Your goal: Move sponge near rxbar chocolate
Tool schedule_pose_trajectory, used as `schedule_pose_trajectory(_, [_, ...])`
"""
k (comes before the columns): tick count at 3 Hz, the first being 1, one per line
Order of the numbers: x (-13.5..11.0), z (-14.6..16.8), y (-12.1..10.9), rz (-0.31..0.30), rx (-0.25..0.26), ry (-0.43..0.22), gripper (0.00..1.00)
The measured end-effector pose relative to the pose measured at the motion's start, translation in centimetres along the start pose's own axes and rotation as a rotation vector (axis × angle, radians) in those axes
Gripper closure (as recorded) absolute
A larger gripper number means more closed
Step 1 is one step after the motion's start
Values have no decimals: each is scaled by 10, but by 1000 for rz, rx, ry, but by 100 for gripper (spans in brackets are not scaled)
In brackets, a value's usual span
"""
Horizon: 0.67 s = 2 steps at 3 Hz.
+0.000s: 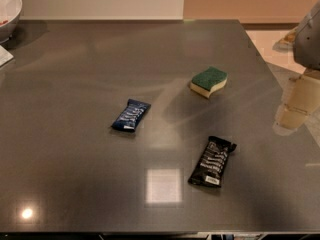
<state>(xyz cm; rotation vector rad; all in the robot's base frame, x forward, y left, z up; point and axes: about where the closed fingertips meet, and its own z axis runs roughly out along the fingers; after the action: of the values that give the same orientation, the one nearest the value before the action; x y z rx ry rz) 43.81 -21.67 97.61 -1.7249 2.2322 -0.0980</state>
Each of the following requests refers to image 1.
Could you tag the blue snack bar wrapper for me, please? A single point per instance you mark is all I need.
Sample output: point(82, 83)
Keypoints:
point(130, 117)

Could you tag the white bowl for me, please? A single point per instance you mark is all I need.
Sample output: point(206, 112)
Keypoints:
point(10, 11)

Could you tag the black chocolate bar wrapper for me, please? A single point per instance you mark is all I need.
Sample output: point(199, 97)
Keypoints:
point(212, 162)

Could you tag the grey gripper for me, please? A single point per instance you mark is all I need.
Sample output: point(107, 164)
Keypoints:
point(308, 44)

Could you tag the white paper sheet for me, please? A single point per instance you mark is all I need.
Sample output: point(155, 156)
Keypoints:
point(5, 56)

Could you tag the green and yellow sponge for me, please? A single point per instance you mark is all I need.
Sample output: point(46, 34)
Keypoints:
point(208, 81)

